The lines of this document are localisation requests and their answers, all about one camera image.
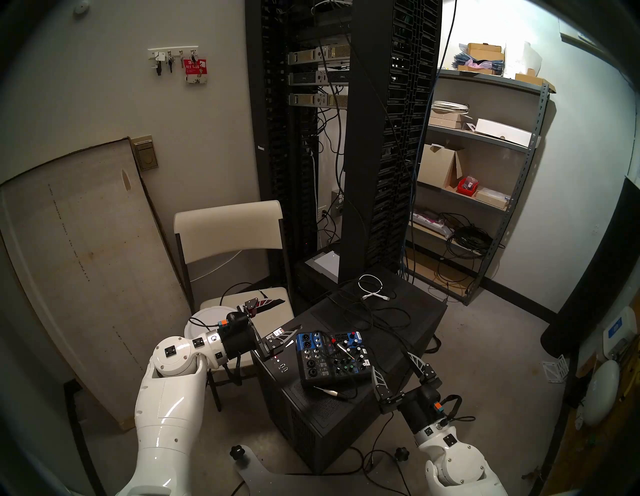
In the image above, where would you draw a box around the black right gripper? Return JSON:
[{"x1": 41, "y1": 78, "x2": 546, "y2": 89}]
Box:
[{"x1": 370, "y1": 351, "x2": 444, "y2": 436}]

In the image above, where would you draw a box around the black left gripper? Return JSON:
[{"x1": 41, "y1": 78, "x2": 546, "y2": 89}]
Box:
[{"x1": 218, "y1": 298, "x2": 304, "y2": 360}]

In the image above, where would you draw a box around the white round plate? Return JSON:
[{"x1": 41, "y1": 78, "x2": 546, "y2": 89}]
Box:
[{"x1": 183, "y1": 306, "x2": 236, "y2": 351}]

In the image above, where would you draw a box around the blue black audio mixer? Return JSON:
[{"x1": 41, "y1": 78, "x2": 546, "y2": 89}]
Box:
[{"x1": 296, "y1": 330, "x2": 375, "y2": 388}]

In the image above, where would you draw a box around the grey flat box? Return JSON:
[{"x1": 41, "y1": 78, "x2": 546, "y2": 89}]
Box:
[{"x1": 305, "y1": 251, "x2": 342, "y2": 278}]

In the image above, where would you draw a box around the cream folding chair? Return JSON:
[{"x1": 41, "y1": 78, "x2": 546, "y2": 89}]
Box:
[{"x1": 173, "y1": 200, "x2": 296, "y2": 413}]

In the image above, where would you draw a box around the black computer tower case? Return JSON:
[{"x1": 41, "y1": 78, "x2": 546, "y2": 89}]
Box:
[{"x1": 250, "y1": 270, "x2": 448, "y2": 475}]

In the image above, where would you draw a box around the pink white package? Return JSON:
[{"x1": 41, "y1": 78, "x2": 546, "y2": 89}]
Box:
[{"x1": 410, "y1": 210, "x2": 456, "y2": 238}]

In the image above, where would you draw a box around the large cardboard panel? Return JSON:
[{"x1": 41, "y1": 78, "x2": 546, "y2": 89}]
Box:
[{"x1": 0, "y1": 137, "x2": 193, "y2": 431}]

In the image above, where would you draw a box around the black server rack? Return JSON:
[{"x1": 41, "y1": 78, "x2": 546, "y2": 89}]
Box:
[{"x1": 244, "y1": 0, "x2": 443, "y2": 301}]

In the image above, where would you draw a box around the white oval device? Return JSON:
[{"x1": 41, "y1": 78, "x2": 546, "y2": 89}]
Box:
[{"x1": 581, "y1": 359, "x2": 621, "y2": 427}]

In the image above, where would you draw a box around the flat tan box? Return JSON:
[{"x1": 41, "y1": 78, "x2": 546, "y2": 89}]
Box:
[{"x1": 474, "y1": 187, "x2": 512, "y2": 210}]

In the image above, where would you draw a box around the open cardboard box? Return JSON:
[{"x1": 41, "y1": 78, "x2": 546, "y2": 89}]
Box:
[{"x1": 417, "y1": 143, "x2": 468, "y2": 190}]

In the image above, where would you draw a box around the white router blue label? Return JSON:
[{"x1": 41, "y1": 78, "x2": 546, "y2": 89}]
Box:
[{"x1": 602, "y1": 306, "x2": 638, "y2": 360}]

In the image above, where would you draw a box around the beige box stack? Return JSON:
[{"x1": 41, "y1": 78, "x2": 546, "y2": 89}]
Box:
[{"x1": 429, "y1": 111, "x2": 471, "y2": 130}]

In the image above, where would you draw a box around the white flat box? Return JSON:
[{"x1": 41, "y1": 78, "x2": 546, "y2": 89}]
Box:
[{"x1": 474, "y1": 118, "x2": 533, "y2": 148}]

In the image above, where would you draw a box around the red key tag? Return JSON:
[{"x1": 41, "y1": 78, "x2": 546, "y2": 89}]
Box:
[{"x1": 183, "y1": 58, "x2": 208, "y2": 84}]

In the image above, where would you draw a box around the white key hook rack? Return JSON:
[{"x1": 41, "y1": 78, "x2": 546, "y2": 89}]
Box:
[{"x1": 147, "y1": 46, "x2": 200, "y2": 76}]

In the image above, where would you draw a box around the grey metal shelving unit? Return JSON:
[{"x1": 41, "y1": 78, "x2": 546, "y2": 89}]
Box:
[{"x1": 402, "y1": 67, "x2": 557, "y2": 306}]

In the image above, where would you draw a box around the colourful package pile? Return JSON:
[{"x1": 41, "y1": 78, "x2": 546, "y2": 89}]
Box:
[{"x1": 452, "y1": 50, "x2": 505, "y2": 75}]

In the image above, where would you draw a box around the brown cardboard box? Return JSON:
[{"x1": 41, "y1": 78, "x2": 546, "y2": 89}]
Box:
[{"x1": 466, "y1": 42, "x2": 505, "y2": 63}]

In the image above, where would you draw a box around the white plastic bag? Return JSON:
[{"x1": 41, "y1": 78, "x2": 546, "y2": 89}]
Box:
[{"x1": 505, "y1": 40, "x2": 543, "y2": 78}]

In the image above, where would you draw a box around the thin black cable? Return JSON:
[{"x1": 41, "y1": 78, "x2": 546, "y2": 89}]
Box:
[{"x1": 220, "y1": 282, "x2": 257, "y2": 307}]

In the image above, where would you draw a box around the black cable silver jack plug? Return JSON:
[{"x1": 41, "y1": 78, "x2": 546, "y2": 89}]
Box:
[{"x1": 314, "y1": 386, "x2": 358, "y2": 401}]

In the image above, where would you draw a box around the thin white cable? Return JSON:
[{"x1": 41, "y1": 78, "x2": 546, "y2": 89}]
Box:
[{"x1": 190, "y1": 250, "x2": 243, "y2": 283}]

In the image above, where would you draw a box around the white coiled usb cable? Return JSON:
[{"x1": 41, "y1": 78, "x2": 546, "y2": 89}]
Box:
[{"x1": 358, "y1": 274, "x2": 391, "y2": 302}]

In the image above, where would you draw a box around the white wire bracket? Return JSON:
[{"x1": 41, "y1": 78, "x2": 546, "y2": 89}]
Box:
[{"x1": 540, "y1": 354, "x2": 571, "y2": 383}]

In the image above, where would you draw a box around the black cable bundle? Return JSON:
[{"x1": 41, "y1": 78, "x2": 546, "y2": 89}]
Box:
[{"x1": 440, "y1": 212, "x2": 506, "y2": 258}]

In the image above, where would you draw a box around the beige wall control plate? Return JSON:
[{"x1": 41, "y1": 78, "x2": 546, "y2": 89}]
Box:
[{"x1": 131, "y1": 135, "x2": 159, "y2": 172}]

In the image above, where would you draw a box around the grey rack-mounted switch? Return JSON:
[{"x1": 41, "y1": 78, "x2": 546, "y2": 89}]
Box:
[
  {"x1": 288, "y1": 70, "x2": 350, "y2": 87},
  {"x1": 288, "y1": 92, "x2": 348, "y2": 108},
  {"x1": 287, "y1": 44, "x2": 350, "y2": 66}
]

